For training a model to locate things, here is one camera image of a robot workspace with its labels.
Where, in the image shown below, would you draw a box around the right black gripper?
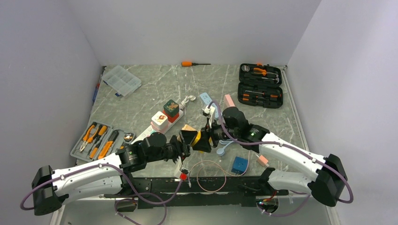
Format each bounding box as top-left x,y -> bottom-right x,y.
193,117 -> 240,152

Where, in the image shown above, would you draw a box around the white coiled cord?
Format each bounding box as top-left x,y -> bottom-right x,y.
178,95 -> 197,110

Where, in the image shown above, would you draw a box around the black tool case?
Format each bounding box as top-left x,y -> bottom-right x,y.
237,63 -> 283,109

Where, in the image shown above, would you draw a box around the blue cube adapter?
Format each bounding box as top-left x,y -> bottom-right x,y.
231,157 -> 249,175

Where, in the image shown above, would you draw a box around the clear plastic screw box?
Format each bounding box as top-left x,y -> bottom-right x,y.
102,65 -> 142,97

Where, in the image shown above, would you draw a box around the grey tool case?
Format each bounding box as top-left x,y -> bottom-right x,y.
70,121 -> 137,162

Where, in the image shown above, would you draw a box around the light blue plug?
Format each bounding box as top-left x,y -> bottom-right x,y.
199,92 -> 219,120

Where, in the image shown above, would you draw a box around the small pink charger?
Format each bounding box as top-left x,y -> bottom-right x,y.
257,155 -> 269,167

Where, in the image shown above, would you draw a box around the white cube adapter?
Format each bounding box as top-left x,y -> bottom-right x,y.
151,111 -> 168,131

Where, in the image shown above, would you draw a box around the aluminium rail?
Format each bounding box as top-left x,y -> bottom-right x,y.
57,186 -> 312,202

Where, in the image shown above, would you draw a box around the blue pen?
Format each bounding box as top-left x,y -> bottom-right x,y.
92,75 -> 102,103

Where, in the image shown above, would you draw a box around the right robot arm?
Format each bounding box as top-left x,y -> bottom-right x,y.
191,104 -> 353,207

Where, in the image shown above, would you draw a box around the peach cube adapter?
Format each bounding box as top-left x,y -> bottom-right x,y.
181,124 -> 197,131

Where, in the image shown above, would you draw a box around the thin pink charging cable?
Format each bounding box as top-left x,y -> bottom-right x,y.
188,150 -> 252,193

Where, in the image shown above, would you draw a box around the black base frame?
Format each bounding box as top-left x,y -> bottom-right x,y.
103,176 -> 288,209

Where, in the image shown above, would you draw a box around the orange pliers in black case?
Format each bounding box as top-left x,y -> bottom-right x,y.
253,67 -> 279,77

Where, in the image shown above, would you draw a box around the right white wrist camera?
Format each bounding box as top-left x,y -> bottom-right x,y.
202,105 -> 216,118

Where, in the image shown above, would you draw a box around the yellow cube adapter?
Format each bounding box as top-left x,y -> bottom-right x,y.
190,131 -> 213,147

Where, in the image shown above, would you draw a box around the round tape measure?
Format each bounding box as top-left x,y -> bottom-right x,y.
241,64 -> 251,72

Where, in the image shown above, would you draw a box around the light blue cable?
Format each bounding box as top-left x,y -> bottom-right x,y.
216,140 -> 237,157

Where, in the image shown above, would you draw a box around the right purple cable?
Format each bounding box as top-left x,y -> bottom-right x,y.
207,99 -> 354,218

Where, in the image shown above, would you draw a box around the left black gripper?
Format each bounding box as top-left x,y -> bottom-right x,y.
146,129 -> 196,165

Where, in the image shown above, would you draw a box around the orange handle screwdriver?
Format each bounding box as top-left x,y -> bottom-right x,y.
181,61 -> 210,67

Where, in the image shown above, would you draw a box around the red cube adapter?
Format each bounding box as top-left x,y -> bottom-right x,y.
167,113 -> 180,123

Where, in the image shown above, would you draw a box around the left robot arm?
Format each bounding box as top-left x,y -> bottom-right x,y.
30,130 -> 198,216

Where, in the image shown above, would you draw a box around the dark green cube adapter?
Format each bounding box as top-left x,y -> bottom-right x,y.
163,99 -> 179,118

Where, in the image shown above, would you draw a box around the white power strip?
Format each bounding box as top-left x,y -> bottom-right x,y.
131,110 -> 184,144

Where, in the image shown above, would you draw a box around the pink power strip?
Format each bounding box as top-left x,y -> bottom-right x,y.
224,94 -> 236,108

